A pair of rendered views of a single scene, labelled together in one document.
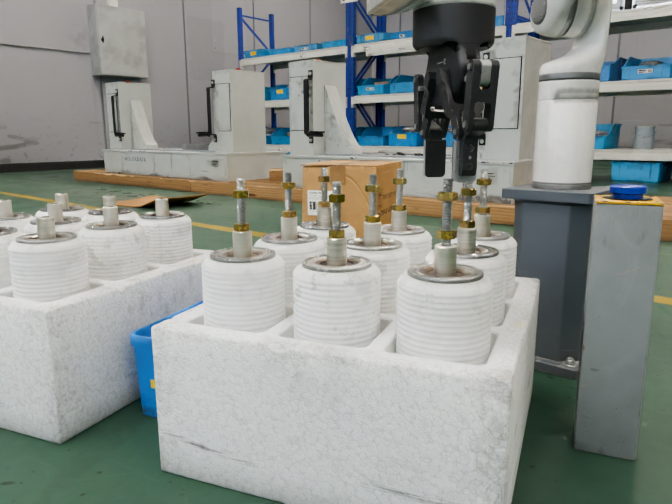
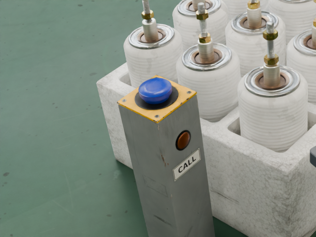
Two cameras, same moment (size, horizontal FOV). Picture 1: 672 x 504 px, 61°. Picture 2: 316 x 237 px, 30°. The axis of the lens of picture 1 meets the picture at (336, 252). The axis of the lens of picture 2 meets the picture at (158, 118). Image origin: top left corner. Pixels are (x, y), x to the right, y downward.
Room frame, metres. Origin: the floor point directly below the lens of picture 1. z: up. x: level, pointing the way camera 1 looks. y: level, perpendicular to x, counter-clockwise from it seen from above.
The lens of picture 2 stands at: (0.95, -0.86, 0.72)
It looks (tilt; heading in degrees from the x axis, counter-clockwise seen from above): 37 degrees down; 118
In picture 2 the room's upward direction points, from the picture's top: 10 degrees counter-clockwise
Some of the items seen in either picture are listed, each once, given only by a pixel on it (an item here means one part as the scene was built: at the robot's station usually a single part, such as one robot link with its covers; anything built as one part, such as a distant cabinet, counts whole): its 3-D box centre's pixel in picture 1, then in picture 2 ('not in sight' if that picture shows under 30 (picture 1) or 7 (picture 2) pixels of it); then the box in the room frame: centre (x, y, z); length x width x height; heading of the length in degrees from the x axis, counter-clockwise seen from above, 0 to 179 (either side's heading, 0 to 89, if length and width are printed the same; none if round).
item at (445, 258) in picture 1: (445, 261); (150, 29); (0.56, -0.11, 0.26); 0.02 x 0.02 x 0.03
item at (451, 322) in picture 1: (441, 358); (159, 82); (0.56, -0.11, 0.16); 0.10 x 0.10 x 0.18
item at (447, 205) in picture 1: (446, 216); (146, 4); (0.56, -0.11, 0.31); 0.01 x 0.01 x 0.08
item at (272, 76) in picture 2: (481, 226); (271, 73); (0.78, -0.20, 0.26); 0.02 x 0.02 x 0.03
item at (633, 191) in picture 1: (627, 193); (155, 92); (0.68, -0.34, 0.32); 0.04 x 0.04 x 0.02
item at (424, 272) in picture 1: (444, 273); (151, 36); (0.56, -0.11, 0.25); 0.08 x 0.08 x 0.01
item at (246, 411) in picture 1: (371, 364); (258, 103); (0.72, -0.05, 0.09); 0.39 x 0.39 x 0.18; 67
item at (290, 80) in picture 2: (481, 235); (272, 81); (0.78, -0.20, 0.25); 0.08 x 0.08 x 0.01
